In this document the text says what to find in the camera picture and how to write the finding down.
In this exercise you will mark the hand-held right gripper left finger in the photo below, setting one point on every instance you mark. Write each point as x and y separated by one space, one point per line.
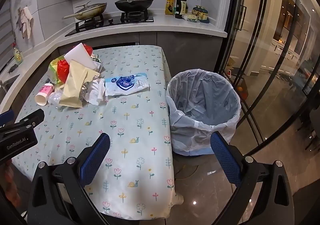
96 158

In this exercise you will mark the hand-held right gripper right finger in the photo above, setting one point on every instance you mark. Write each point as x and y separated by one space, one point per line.
225 160

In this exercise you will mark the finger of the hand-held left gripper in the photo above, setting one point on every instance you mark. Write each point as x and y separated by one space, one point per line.
6 118
30 117

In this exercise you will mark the pink white paper cup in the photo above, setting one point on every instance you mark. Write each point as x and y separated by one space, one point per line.
45 92

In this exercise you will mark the trash bin with clear liner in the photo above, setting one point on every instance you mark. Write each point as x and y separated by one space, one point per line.
200 105

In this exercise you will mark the green printed packet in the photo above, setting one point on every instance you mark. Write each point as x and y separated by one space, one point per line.
96 59

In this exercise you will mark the person's left forearm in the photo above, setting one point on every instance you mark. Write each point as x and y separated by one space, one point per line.
5 182

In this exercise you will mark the clear plastic wrapper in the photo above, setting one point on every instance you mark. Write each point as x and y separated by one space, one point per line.
55 97

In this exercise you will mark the kitchen sink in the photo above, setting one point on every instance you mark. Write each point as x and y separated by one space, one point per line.
6 85

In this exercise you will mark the floral tablecloth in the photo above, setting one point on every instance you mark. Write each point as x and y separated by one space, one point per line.
125 127

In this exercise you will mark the dark scouring pad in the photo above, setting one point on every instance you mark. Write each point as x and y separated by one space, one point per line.
12 68

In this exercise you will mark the beige paper bag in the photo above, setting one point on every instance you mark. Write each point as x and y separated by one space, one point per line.
72 87

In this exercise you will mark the yellow green plastic bag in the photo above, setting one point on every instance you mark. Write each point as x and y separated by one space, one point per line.
53 67

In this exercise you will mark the red plastic bag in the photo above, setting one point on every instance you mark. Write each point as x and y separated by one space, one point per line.
62 71

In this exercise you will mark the green dish soap bottle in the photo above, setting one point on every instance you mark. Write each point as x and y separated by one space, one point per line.
18 56

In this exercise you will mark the crumpled white tissue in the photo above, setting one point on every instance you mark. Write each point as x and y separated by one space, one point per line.
96 92

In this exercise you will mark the blue white plastic packet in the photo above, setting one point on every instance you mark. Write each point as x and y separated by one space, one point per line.
125 83

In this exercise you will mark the hanging pink white cloth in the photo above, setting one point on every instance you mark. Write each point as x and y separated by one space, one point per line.
26 21

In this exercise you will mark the grey kitchen cabinet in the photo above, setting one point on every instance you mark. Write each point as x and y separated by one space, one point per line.
190 50

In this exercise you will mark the frying pan with glass lid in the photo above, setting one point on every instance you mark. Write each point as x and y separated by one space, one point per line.
90 11

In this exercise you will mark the glass sliding door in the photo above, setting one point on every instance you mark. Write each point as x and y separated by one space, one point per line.
262 40

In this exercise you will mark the black gas stove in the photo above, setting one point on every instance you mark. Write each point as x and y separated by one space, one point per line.
112 22

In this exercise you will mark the white kitchen countertop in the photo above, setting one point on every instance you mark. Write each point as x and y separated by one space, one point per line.
175 26

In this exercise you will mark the clear plastic food bag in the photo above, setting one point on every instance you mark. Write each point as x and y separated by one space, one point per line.
190 17

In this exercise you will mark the seasoning jar set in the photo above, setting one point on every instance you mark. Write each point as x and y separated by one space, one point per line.
200 12

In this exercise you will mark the black wok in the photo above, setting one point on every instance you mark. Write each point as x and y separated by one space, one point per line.
133 3

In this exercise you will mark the dark sauce bottle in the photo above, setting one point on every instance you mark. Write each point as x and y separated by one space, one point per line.
185 5
179 10

